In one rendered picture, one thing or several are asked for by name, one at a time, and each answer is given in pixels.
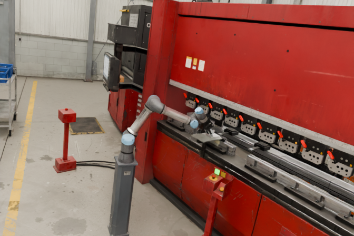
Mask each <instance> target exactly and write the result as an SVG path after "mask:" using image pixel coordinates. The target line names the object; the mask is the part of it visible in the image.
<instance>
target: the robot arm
mask: <svg viewBox="0 0 354 236"><path fill-rule="evenodd" d="M144 107H145V108H144V109H143V111H142V112H141V113H140V115H139V116H138V117H137V119H136V120H135V121H134V123H133V124H132V126H131V127H128V128H127V130H126V131H124V132H123V134H122V139H121V151H120V153H119V155H118V158H117V160H118V161H119V162H121V163H124V164H130V163H133V162H134V154H133V150H134V142H135V138H136V137H137V135H138V131H139V130H140V128H141V127H142V126H143V124H144V123H145V122H146V120H147V119H148V118H149V116H150V115H151V114H152V113H154V112H156V113H159V114H164V115H166V116H169V117H171V118H173V119H175V120H178V121H180V122H182V123H185V124H187V125H189V126H191V127H192V128H194V129H195V128H197V127H198V125H199V123H198V121H197V120H198V119H199V120H200V122H201V125H200V127H199V129H198V132H199V133H201V134H202V132H203V130H205V132H206V133H207V134H210V135H211V136H212V137H213V133H214V130H211V129H210V128H211V127H214V125H213V126H212V124H213V123H212V122H211V121H210V119H209V118H208V117H206V115H205V113H204V110H203V109H202V108H201V107H197V108H196V109H195V112H194V113H192V114H190V115H189V116H187V115H185V114H183V113H180V112H178V111H176V110H174V109H171V108H169V107H167V106H166V105H165V104H163V103H161V101H160V98H159V97H158V96H156V95H151V96H150V97H149V98H148V100H147V102H146V103H145V105H144Z"/></svg>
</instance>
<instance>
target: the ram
mask: <svg viewBox="0 0 354 236"><path fill-rule="evenodd" d="M187 57H191V58H192V60H191V67H190V68H189V67H186V66H185V65H186V58H187ZM194 58H196V59H197V62H196V65H194V64H193V62H194ZM199 60H203V61H205V64H204V70H203V71H199V70H198V67H199ZM193 66H196V69H193ZM170 79H171V80H174V81H177V82H179V83H182V84H185V85H187V86H190V87H193V88H195V89H198V90H201V91H204V92H207V93H210V94H212V95H215V96H218V97H220V98H223V99H226V100H228V101H231V102H234V103H237V104H240V105H242V106H245V107H248V108H250V109H253V110H256V111H259V112H261V113H264V114H267V115H270V116H273V117H275V118H278V119H281V120H283V121H286V122H289V123H292V124H294V125H297V126H300V127H302V128H305V129H308V130H311V131H314V132H316V133H319V134H322V135H325V136H327V137H330V138H332V139H335V140H338V141H341V142H343V143H347V144H349V145H352V146H354V32H350V31H338V30H331V29H319V28H307V27H295V26H283V25H272V24H260V23H248V22H236V21H224V20H217V19H205V18H193V17H182V16H179V19H178V26H177V31H176V39H175V46H174V53H173V61H172V68H171V75H170ZM169 84H171V85H173V86H176V87H178V88H181V89H183V90H186V91H189V92H191V93H194V94H196V95H199V96H201V97H204V98H206V99H209V100H212V101H215V102H217V103H220V104H222V105H225V106H227V107H230V108H232V109H235V110H237V111H240V112H243V113H245V114H248V115H251V116H253V117H256V118H258V119H261V120H263V121H266V122H269V123H271V124H274V125H276V126H279V127H281V128H284V129H286V130H289V131H291V132H294V133H297V134H300V135H302V136H305V137H307V138H310V139H312V140H315V141H317V142H320V143H323V144H325V145H328V146H330V147H333V148H335V149H338V150H340V151H343V152H346V153H349V154H351V155H354V151H352V150H350V149H346V148H345V147H341V146H339V145H336V144H334V143H331V142H328V141H326V140H323V139H320V138H318V137H315V136H313V135H310V134H307V133H305V132H302V131H299V130H296V129H294V128H291V127H289V126H286V125H283V124H281V123H278V122H275V121H273V120H270V119H267V118H265V117H262V116H259V115H257V114H254V113H251V112H249V111H246V110H243V109H241V108H238V107H236V106H233V105H230V104H228V103H225V102H222V101H219V100H217V99H214V98H212V97H209V96H206V95H204V94H201V93H198V92H196V91H193V90H190V89H188V88H185V87H182V86H180V85H177V84H174V83H172V82H169Z"/></svg>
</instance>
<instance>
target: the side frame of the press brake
mask: <svg viewBox="0 0 354 236"><path fill-rule="evenodd" d="M178 10H179V1H174V0H153V6H152V15H151V24H150V33H149V42H148V47H147V56H146V65H145V74H144V83H143V92H142V101H141V109H140V113H141V112H142V111H143V109H144V108H145V107H144V105H145V103H146V102H147V101H148V98H149V97H150V96H151V95H156V96H158V97H159V98H160V101H161V103H163V104H165V105H166V106H167V107H169V108H171V109H174V110H176V111H178V112H180V113H183V114H185V115H187V113H189V112H195V109H193V108H190V107H188V106H186V104H185V103H186V98H185V96H184V94H183V93H185V94H186V95H187V93H188V92H187V91H186V90H183V89H181V88H178V87H176V86H173V85H171V84H169V82H170V75H171V68H172V61H173V53H174V46H175V39H176V31H177V26H178V19H179V16H182V17H184V15H179V14H178ZM167 119H168V116H166V115H164V114H159V113H156V112H154V113H152V114H151V115H150V116H149V118H148V119H147V120H146V122H145V123H144V124H143V126H142V127H141V128H140V130H139V131H138V135H137V142H136V150H135V159H136V161H137V163H138V165H136V167H135V176H134V177H135V178H136V179H137V180H138V181H139V182H140V183H141V184H146V183H149V182H150V180H151V179H154V176H153V166H152V160H153V152H154V145H155V137H156V129H157V121H159V120H167Z"/></svg>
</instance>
